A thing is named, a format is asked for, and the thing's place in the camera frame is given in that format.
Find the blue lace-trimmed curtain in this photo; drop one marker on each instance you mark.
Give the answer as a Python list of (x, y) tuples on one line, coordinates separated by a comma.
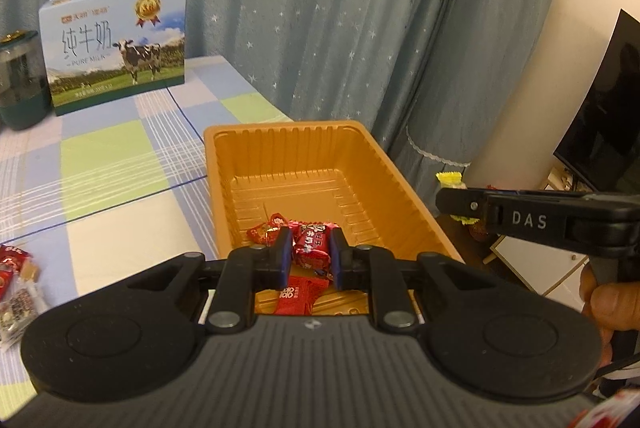
[(480, 33)]

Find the large red snack packet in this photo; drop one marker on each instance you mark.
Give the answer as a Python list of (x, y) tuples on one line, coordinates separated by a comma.
[(11, 270)]

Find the red candy packet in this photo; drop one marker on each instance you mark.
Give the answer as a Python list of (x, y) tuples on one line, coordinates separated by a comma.
[(300, 294)]

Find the black television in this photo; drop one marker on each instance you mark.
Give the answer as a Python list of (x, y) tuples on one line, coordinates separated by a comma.
[(605, 118)]

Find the dark glass jar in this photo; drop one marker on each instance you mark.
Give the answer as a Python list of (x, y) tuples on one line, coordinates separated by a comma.
[(22, 83)]

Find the blue milk carton box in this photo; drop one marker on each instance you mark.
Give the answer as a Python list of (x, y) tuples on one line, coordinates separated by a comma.
[(115, 48)]

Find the yellow candy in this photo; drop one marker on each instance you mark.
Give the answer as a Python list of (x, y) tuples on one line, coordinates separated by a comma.
[(450, 180)]

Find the small red candy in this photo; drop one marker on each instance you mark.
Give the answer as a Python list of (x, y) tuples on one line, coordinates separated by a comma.
[(265, 230)]

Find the orange plastic tray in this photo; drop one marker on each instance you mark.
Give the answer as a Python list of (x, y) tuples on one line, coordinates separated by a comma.
[(310, 178)]

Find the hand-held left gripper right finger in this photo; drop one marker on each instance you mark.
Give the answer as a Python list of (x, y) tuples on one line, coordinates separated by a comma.
[(334, 258)]

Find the red foil candy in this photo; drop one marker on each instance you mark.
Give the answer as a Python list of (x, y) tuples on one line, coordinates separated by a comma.
[(312, 248)]

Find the plaid tablecloth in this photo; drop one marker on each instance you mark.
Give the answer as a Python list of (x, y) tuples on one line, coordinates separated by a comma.
[(110, 168)]

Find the person's right hand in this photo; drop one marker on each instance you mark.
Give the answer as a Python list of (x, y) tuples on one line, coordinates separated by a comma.
[(600, 303)]

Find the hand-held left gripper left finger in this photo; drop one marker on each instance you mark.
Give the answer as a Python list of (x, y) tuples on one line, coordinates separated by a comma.
[(284, 253)]

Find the red white printed clothing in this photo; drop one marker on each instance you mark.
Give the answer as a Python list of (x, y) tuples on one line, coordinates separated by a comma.
[(610, 410)]

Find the white cabinet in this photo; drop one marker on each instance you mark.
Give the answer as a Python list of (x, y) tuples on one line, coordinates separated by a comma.
[(530, 260)]

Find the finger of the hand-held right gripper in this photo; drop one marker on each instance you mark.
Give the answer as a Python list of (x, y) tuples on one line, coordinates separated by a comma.
[(457, 203)]

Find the clear nut snack packet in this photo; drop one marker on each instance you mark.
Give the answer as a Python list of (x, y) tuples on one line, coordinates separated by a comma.
[(22, 313)]

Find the brown wrapped candy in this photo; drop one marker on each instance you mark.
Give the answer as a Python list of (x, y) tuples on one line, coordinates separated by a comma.
[(30, 271)]

